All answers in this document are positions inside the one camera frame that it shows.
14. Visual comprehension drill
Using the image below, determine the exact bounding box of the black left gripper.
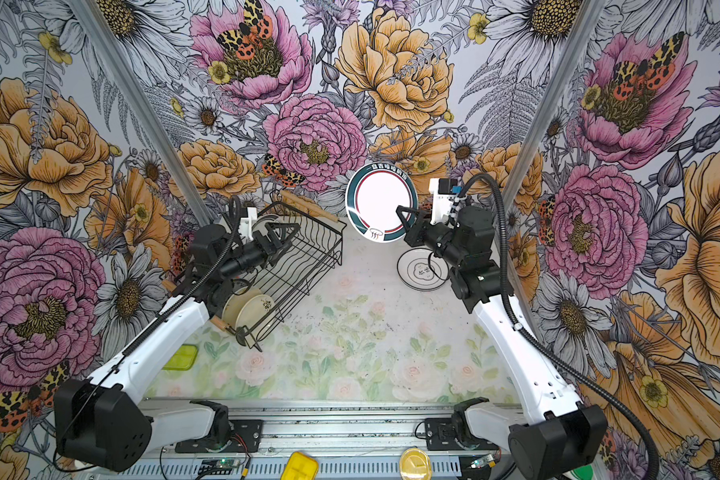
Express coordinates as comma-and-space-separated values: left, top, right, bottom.
221, 221, 303, 278

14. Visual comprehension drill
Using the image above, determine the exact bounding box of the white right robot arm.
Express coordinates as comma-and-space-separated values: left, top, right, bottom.
396, 206, 607, 479

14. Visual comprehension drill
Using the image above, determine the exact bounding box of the black corrugated cable conduit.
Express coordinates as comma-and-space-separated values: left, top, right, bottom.
455, 172, 661, 480

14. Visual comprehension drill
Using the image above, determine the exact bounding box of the yellow plastic block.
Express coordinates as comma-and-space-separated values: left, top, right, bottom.
280, 452, 319, 480

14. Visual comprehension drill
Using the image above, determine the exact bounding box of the aluminium left corner post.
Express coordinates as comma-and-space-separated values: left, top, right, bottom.
70, 1, 214, 226

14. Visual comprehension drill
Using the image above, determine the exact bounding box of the cream bowl plate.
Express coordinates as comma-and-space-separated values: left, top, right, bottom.
235, 294, 275, 336

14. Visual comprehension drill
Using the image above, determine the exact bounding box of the black wire dish rack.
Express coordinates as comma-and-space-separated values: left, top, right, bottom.
161, 190, 347, 352

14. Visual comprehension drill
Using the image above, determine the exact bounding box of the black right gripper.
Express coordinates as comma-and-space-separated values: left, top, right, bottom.
397, 207, 467, 267

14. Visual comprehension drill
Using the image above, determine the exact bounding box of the green red rimmed plate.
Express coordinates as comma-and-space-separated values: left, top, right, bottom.
345, 162, 418, 243
252, 214, 280, 236

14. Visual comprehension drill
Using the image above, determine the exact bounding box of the white green rimmed plate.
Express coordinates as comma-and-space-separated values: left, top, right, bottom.
396, 247, 448, 292

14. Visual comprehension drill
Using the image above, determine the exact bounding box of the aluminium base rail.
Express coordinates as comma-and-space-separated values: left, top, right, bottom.
87, 400, 521, 479

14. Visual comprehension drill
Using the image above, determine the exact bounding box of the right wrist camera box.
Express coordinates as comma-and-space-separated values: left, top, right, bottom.
429, 178, 461, 225

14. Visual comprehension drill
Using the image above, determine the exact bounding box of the round yellow lid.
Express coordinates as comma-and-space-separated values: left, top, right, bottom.
399, 447, 433, 480

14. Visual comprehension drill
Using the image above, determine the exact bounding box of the aluminium corner post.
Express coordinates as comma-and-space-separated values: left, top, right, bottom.
70, 1, 214, 226
490, 0, 607, 228

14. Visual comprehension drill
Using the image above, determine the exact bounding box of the green translucent square dish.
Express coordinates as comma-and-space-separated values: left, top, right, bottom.
162, 344, 199, 372

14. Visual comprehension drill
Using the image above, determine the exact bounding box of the aluminium right corner post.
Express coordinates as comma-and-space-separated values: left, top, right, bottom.
490, 0, 607, 228

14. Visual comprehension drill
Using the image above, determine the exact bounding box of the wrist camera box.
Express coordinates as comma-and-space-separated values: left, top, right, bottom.
238, 207, 258, 240
429, 178, 461, 225

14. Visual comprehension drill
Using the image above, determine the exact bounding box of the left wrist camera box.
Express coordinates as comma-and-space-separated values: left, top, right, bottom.
238, 207, 258, 240

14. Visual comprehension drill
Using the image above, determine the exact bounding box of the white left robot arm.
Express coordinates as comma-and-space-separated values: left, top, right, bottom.
54, 222, 300, 472

